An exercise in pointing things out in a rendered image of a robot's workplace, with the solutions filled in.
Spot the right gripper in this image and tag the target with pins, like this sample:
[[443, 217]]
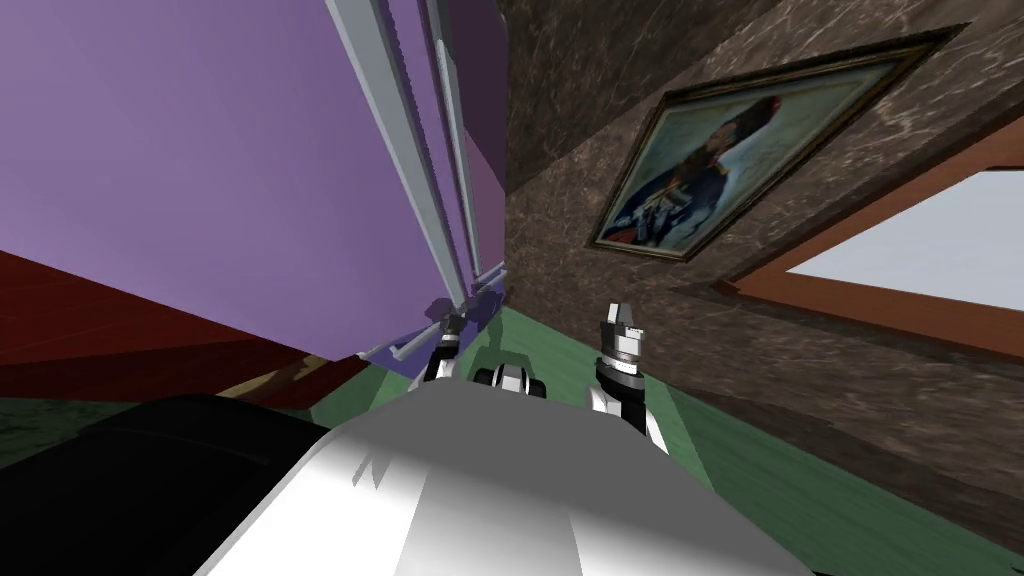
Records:
[[623, 342]]

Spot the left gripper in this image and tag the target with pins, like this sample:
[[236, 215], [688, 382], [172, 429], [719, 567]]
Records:
[[454, 324]]

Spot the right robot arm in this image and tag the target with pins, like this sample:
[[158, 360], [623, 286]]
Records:
[[621, 378]]

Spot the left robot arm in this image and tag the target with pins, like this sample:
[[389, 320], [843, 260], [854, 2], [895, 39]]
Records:
[[144, 488]]

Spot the purple fridge drawer front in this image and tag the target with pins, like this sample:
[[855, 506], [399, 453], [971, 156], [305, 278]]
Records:
[[484, 308]]

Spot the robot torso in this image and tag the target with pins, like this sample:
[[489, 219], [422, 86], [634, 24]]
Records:
[[496, 480]]

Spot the framed portrait painting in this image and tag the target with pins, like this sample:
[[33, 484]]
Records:
[[720, 160]]

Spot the narrow purple fridge door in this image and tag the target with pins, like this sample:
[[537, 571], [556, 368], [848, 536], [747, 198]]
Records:
[[428, 112]]

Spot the purple fridge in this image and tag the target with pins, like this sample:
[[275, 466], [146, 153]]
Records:
[[488, 80]]

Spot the brown framed window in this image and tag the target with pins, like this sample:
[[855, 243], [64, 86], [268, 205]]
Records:
[[920, 240]]

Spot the wide purple fridge door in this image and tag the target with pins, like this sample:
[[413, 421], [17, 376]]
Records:
[[200, 144]]

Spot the dark red cabinet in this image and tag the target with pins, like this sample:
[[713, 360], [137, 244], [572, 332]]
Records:
[[120, 336]]

